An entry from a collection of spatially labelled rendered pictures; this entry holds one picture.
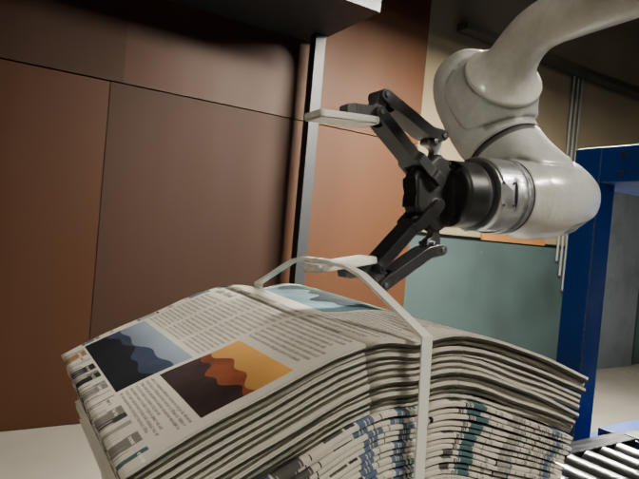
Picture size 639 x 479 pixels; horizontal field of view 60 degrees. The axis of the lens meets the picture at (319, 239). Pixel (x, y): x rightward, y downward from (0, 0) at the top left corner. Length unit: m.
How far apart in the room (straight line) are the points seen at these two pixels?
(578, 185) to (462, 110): 0.17
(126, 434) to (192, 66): 3.36
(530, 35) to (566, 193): 0.19
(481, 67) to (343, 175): 3.37
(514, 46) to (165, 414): 0.55
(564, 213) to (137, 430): 0.53
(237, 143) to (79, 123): 0.96
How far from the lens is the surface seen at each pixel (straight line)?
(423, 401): 0.43
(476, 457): 0.50
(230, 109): 3.70
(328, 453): 0.40
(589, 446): 1.52
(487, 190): 0.62
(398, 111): 0.58
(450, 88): 0.78
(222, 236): 3.64
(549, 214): 0.70
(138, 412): 0.39
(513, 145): 0.72
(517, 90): 0.74
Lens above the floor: 1.25
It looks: 1 degrees down
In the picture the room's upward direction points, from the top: 5 degrees clockwise
